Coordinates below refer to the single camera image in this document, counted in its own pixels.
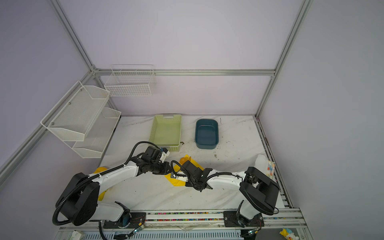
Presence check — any white two-tier mesh shelf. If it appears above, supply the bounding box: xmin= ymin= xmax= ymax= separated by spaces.
xmin=41 ymin=82 xmax=121 ymax=159

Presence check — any aluminium cage frame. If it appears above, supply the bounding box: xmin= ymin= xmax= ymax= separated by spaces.
xmin=1 ymin=1 xmax=313 ymax=189

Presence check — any teal plastic tray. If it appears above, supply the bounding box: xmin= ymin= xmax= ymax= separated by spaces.
xmin=195 ymin=119 xmax=219 ymax=150

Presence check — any yellow paper napkin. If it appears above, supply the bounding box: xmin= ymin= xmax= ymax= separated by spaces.
xmin=165 ymin=155 xmax=204 ymax=187

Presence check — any left black corrugated cable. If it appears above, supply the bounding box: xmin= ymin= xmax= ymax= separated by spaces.
xmin=51 ymin=140 xmax=160 ymax=226

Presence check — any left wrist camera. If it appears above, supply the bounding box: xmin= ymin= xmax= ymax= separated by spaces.
xmin=160 ymin=148 xmax=170 ymax=162

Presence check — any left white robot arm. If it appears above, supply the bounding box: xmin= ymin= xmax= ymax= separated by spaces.
xmin=52 ymin=146 xmax=172 ymax=228

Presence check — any colourful small carton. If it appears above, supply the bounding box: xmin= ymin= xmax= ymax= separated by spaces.
xmin=255 ymin=155 xmax=276 ymax=180

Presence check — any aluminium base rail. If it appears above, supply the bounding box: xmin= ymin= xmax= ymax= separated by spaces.
xmin=55 ymin=208 xmax=313 ymax=240

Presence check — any yellow banana toy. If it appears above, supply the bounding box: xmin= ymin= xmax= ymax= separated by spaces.
xmin=92 ymin=166 xmax=109 ymax=202

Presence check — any white wire wall basket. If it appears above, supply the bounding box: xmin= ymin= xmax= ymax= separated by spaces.
xmin=104 ymin=65 xmax=156 ymax=97

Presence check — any light green plastic basket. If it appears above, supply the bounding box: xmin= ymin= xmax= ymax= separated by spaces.
xmin=149 ymin=115 xmax=182 ymax=152

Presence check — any orange plastic spoon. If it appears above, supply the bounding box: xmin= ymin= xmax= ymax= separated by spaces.
xmin=179 ymin=157 xmax=188 ymax=165

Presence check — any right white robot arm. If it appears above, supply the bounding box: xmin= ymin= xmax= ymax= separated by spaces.
xmin=171 ymin=161 xmax=280 ymax=228

